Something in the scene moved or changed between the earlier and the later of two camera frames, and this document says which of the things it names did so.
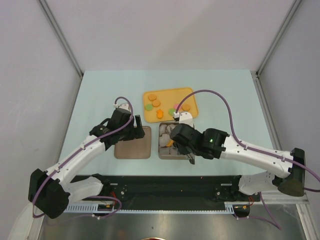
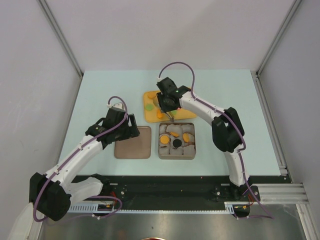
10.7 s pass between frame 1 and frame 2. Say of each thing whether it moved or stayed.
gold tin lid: stayed
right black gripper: moved
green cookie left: stayed
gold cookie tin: stayed
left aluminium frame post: stayed
